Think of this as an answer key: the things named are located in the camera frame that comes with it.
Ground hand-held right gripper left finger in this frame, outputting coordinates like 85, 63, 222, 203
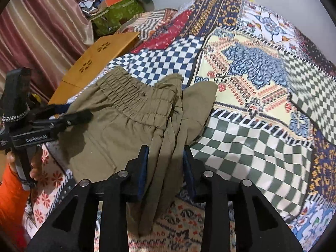
26, 145, 150, 252

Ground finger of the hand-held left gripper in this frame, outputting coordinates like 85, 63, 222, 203
56, 110, 94, 132
33, 103, 71, 120

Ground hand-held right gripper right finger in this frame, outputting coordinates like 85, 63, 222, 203
184, 146, 303, 252

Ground olive green pants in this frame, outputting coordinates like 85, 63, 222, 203
58, 66, 218, 237

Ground person's left forearm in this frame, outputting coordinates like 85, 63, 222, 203
0, 163, 32, 242

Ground person's left hand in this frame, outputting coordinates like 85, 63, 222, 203
6, 147, 44, 181

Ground striped red curtain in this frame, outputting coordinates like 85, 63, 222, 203
0, 0, 95, 103

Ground wooden lap table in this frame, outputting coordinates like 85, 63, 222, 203
49, 31, 141, 105

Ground green patterned storage bag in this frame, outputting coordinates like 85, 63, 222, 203
91, 0, 145, 36

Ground pile of colourful clutter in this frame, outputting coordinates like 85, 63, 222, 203
79, 0, 126, 19

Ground patchwork bedspread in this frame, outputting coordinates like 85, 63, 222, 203
22, 0, 336, 252

